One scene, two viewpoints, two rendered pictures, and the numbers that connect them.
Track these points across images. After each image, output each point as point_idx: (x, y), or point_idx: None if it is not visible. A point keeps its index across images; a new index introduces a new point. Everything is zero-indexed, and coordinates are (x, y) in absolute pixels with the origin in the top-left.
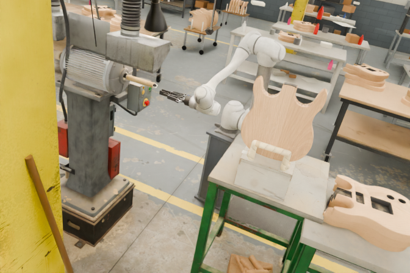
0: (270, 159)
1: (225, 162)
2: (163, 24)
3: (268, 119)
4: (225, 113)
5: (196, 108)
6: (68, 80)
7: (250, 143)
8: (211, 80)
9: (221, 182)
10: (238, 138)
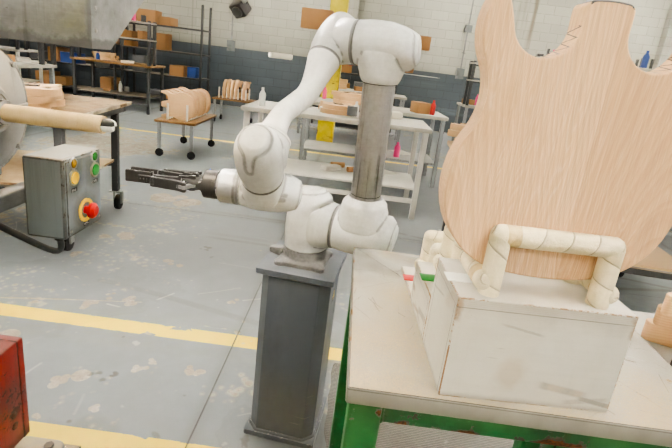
0: (535, 283)
1: (369, 327)
2: None
3: (538, 141)
4: (295, 216)
5: (238, 200)
6: None
7: (479, 241)
8: (273, 113)
9: (398, 398)
10: (360, 258)
